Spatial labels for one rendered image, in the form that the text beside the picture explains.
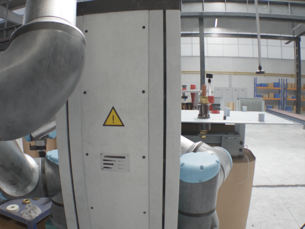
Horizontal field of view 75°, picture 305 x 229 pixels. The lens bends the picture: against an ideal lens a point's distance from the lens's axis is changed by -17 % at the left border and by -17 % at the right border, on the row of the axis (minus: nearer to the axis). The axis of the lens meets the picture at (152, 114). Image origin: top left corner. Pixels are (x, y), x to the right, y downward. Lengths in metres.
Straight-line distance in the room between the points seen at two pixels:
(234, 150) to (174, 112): 1.04
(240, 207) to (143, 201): 1.14
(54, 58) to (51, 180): 0.60
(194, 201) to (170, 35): 0.50
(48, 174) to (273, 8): 10.12
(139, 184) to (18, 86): 0.45
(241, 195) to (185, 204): 0.92
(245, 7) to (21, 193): 9.88
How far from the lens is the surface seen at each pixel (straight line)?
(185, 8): 9.98
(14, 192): 0.81
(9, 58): 0.29
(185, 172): 0.74
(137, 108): 0.59
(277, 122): 1.44
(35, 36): 0.30
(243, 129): 1.62
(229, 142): 1.56
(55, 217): 0.91
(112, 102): 0.60
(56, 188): 0.84
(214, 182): 0.77
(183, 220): 0.81
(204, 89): 1.48
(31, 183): 0.80
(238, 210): 1.71
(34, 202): 1.52
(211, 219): 0.83
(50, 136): 1.59
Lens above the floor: 1.53
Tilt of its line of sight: 6 degrees down
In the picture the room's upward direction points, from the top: straight up
